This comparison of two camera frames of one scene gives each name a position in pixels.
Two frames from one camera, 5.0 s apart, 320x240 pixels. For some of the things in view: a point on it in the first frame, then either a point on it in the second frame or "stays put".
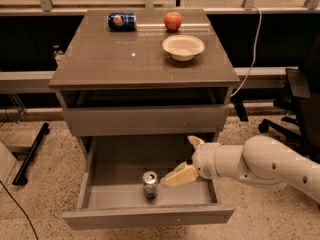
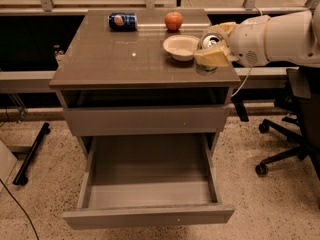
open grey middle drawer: (112, 169) stays put
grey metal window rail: (38, 81) stays put
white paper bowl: (183, 47) stays put
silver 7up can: (150, 184) → (208, 41)
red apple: (172, 20) stays put
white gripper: (204, 160) → (248, 42)
